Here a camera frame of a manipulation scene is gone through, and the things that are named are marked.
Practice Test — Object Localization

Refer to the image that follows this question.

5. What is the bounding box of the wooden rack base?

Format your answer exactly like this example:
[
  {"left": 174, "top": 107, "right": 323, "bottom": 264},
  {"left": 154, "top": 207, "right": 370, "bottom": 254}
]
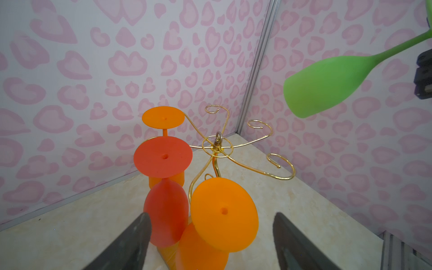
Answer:
[{"left": 157, "top": 243, "right": 178, "bottom": 270}]

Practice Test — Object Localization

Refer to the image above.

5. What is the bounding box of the red wine glass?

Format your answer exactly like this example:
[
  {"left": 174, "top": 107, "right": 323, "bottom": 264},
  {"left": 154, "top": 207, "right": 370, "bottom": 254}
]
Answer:
[{"left": 133, "top": 136, "right": 192, "bottom": 248}]

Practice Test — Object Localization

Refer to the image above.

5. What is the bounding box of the green wine glass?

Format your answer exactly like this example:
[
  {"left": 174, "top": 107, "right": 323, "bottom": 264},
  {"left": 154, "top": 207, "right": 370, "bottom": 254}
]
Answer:
[{"left": 283, "top": 0, "right": 432, "bottom": 119}]

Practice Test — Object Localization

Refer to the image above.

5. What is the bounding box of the gold wire wine glass rack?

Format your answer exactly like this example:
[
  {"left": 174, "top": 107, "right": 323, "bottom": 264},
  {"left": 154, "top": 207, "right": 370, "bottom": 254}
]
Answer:
[{"left": 184, "top": 104, "right": 297, "bottom": 203}]

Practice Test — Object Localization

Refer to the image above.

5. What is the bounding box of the orange back wine glass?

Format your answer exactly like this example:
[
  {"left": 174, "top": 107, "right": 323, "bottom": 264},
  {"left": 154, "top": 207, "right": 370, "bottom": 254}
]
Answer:
[{"left": 142, "top": 106, "right": 185, "bottom": 189}]

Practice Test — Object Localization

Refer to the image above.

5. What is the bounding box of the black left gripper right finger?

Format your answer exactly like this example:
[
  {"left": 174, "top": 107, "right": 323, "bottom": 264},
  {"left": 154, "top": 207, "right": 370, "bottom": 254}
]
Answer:
[{"left": 272, "top": 212, "right": 339, "bottom": 270}]

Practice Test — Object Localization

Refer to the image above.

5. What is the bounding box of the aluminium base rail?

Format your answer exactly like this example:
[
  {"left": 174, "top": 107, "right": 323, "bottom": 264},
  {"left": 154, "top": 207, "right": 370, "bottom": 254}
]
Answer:
[{"left": 379, "top": 231, "right": 432, "bottom": 270}]

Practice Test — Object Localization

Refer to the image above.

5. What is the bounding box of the aluminium frame profile right corner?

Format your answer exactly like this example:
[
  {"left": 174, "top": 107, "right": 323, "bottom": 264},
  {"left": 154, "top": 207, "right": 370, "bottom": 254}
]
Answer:
[{"left": 235, "top": 0, "right": 281, "bottom": 135}]

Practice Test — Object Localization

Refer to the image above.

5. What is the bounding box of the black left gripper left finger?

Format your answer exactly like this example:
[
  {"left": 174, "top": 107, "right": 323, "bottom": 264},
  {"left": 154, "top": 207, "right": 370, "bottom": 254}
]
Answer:
[{"left": 85, "top": 213, "right": 152, "bottom": 270}]

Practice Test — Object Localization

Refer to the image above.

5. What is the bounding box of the orange front wine glass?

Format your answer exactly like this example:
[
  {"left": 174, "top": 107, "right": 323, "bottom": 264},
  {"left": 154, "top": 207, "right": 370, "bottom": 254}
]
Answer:
[{"left": 175, "top": 177, "right": 259, "bottom": 270}]

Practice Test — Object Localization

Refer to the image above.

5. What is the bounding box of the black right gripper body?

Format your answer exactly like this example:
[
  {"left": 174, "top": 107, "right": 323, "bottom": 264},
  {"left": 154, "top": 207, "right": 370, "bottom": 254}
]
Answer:
[{"left": 414, "top": 49, "right": 432, "bottom": 100}]

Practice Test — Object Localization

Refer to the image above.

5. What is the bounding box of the orange wine glass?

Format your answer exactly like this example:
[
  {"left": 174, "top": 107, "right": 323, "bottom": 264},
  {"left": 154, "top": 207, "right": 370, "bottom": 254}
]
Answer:
[
  {"left": 175, "top": 177, "right": 259, "bottom": 270},
  {"left": 142, "top": 106, "right": 185, "bottom": 189}
]

